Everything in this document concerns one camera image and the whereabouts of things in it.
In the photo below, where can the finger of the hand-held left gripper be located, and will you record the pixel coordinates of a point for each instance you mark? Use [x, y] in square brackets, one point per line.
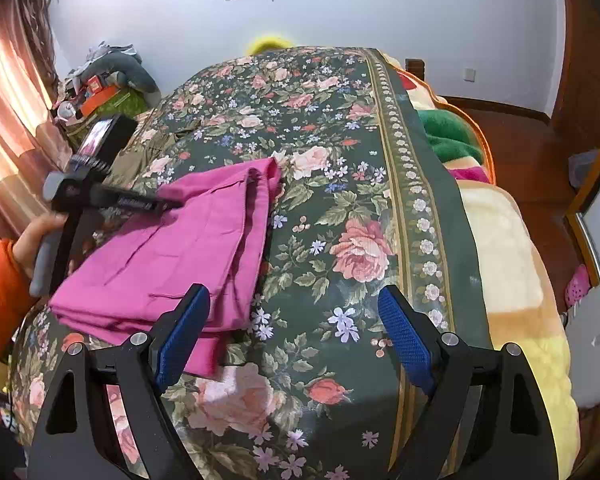
[135, 201]

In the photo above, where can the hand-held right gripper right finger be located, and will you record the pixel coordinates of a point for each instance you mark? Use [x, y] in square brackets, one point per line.
[405, 335]

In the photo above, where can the pile of clothes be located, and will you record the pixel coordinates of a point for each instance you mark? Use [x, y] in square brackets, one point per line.
[107, 50]

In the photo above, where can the pink pants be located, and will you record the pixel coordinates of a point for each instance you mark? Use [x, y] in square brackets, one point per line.
[180, 260]

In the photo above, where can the green storage box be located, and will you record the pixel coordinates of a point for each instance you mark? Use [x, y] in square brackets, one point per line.
[125, 105]

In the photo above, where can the white wall socket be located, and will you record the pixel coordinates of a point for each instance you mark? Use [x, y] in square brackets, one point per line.
[469, 75]

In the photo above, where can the orange box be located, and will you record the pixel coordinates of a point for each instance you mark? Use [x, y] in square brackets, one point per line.
[97, 94]

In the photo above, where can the floral bedspread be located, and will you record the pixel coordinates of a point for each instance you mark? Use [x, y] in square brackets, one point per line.
[330, 185]

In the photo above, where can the olive green pants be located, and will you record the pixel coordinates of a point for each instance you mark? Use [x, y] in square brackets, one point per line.
[145, 152]

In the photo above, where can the brown wooden door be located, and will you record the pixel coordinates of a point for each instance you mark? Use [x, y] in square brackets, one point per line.
[580, 85]

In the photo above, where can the pink curtain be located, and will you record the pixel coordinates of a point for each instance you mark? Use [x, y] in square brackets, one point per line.
[10, 110]

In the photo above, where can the wooden bed post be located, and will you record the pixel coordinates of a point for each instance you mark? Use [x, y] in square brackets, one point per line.
[415, 67]

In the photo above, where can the pink slipper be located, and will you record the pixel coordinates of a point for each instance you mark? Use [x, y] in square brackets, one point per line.
[577, 285]

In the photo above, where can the person's left forearm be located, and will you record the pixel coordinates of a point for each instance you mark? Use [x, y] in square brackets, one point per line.
[0, 305]

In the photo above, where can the yellow foam tube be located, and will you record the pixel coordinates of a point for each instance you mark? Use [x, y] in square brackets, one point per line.
[267, 45]

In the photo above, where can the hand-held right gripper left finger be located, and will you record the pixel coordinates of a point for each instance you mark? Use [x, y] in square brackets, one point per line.
[182, 340]

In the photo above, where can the yellow fleece blanket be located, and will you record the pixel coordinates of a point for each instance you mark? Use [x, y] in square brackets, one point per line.
[520, 285]

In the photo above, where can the person's left hand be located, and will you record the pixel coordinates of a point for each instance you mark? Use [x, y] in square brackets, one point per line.
[32, 245]

